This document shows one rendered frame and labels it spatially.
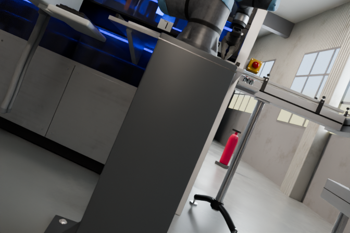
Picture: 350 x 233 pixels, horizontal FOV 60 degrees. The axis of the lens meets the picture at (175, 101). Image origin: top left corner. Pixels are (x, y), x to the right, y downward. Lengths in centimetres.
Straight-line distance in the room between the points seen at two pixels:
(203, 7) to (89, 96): 115
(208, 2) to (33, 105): 143
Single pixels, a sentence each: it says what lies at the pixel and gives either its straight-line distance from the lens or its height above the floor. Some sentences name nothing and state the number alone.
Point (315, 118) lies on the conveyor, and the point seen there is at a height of 86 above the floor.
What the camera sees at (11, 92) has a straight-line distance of 191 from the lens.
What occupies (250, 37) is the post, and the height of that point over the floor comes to 114.
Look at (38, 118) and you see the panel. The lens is 210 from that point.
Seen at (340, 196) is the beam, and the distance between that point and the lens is 190.
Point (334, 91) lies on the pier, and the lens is 479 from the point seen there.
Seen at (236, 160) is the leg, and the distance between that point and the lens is 200.
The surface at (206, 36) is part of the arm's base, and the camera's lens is 98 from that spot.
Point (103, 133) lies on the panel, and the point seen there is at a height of 26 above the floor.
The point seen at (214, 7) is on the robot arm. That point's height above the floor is 94.
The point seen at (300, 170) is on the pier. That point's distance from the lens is 470.
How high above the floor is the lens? 62
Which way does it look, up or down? level
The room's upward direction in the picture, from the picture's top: 23 degrees clockwise
